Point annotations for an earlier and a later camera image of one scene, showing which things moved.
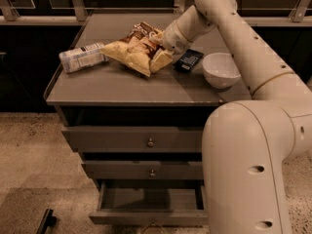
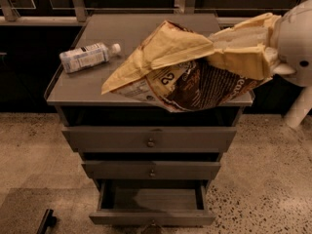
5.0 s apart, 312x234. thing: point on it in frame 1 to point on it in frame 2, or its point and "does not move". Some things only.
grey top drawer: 135,138 does not move
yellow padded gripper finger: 158,36 to 253,31
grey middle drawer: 144,169 does not move
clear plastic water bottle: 81,58 does not move
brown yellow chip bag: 136,49 to 175,70
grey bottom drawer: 151,202 does not move
